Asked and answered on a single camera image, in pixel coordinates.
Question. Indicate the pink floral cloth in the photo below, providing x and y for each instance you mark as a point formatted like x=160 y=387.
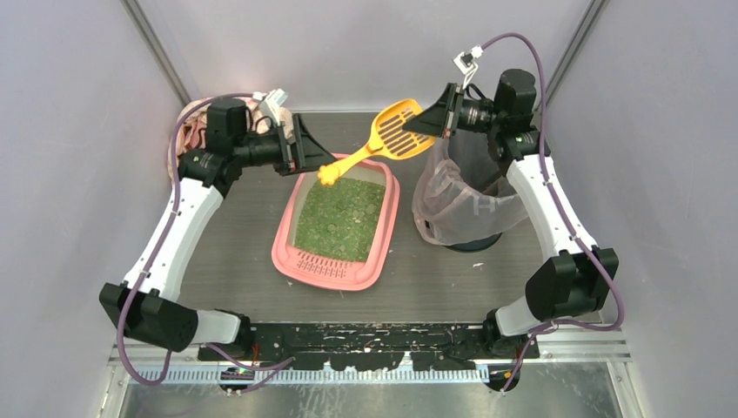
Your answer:
x=188 y=133

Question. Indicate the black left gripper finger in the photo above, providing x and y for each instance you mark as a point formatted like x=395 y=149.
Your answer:
x=312 y=156
x=307 y=144

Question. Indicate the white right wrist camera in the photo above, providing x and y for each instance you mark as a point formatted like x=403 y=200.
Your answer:
x=466 y=63

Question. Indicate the dark round trash bin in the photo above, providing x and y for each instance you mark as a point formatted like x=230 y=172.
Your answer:
x=476 y=245

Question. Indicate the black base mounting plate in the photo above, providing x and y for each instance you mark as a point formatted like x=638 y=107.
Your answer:
x=429 y=346

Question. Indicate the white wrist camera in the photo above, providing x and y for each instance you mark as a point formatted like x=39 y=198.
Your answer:
x=466 y=63
x=270 y=104

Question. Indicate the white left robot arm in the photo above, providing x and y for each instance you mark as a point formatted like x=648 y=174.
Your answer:
x=144 y=305

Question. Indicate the green cat litter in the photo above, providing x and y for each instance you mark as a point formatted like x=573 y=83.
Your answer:
x=339 y=221

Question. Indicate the aluminium front rail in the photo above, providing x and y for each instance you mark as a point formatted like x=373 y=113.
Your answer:
x=578 y=373

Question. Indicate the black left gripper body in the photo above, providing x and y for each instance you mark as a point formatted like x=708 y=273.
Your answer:
x=291 y=149

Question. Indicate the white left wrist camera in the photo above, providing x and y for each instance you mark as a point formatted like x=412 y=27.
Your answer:
x=270 y=104

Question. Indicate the pink plastic trash bag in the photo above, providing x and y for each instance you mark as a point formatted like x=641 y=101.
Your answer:
x=460 y=195

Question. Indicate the orange litter scoop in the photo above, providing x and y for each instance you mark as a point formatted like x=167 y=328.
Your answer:
x=388 y=139

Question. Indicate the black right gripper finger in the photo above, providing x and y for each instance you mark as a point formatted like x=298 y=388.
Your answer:
x=442 y=111
x=428 y=128

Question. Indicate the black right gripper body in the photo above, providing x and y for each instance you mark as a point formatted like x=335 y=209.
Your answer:
x=452 y=110

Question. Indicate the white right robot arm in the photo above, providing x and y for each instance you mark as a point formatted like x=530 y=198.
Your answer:
x=577 y=275

